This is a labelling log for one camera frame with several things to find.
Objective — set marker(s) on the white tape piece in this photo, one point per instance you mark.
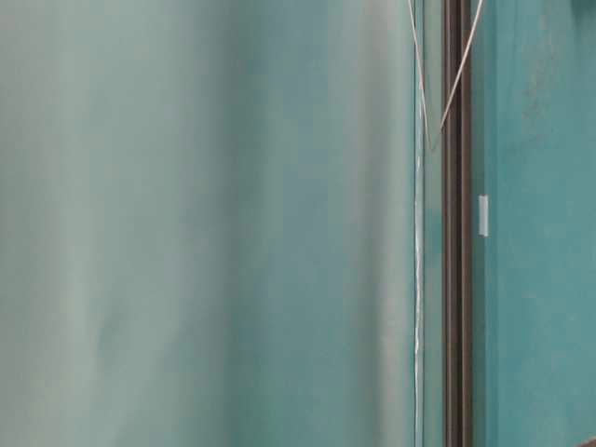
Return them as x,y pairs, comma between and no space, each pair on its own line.
483,215

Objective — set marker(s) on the black lower aluminium rail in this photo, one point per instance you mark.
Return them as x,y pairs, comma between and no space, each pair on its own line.
455,136

